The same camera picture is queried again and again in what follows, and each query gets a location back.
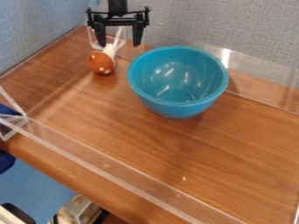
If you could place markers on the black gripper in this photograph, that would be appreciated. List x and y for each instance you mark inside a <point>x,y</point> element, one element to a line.
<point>135,18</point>

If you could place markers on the clear acrylic back barrier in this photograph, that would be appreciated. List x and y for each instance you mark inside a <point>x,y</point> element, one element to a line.
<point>261,79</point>

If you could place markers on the clear acrylic front barrier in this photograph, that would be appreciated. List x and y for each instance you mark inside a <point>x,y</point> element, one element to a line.
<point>141,184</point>

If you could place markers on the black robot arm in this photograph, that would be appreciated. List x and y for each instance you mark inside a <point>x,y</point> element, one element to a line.
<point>117,5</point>

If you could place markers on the blue plastic bowl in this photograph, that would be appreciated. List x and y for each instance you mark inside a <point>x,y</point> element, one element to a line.
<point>178,80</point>

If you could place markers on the black and white object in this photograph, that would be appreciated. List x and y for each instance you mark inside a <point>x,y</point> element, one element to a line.
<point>11,215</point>

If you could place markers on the clear acrylic corner bracket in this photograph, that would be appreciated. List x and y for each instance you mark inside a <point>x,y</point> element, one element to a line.
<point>117,38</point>

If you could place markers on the brown spotted toy mushroom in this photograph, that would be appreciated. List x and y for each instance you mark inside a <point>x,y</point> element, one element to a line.
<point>102,61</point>

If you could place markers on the clear acrylic barrier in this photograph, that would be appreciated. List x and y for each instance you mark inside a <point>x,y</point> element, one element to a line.
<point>141,184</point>
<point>261,79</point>

